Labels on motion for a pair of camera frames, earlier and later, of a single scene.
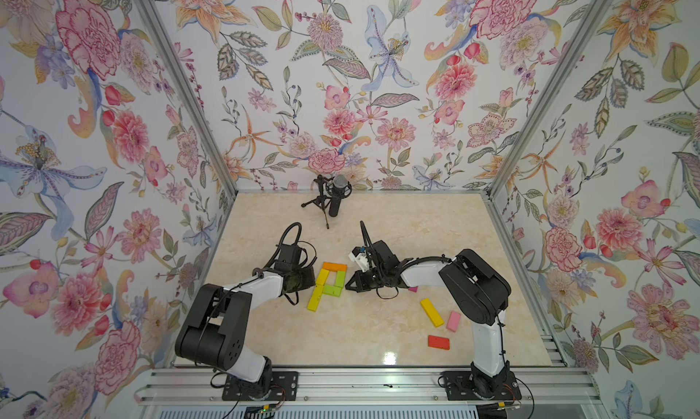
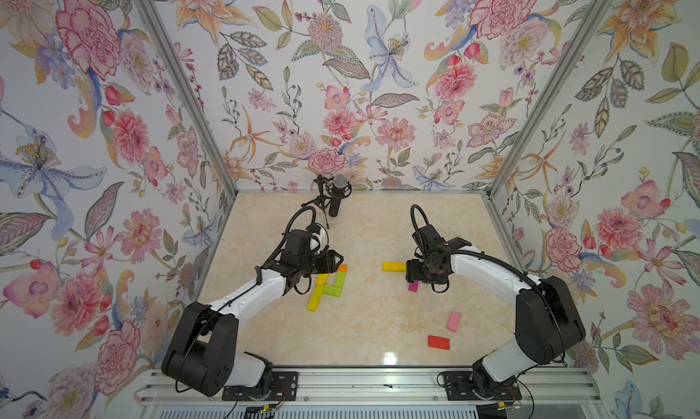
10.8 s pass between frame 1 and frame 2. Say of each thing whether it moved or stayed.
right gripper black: moved
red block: stayed
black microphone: stayed
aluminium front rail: stayed
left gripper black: moved
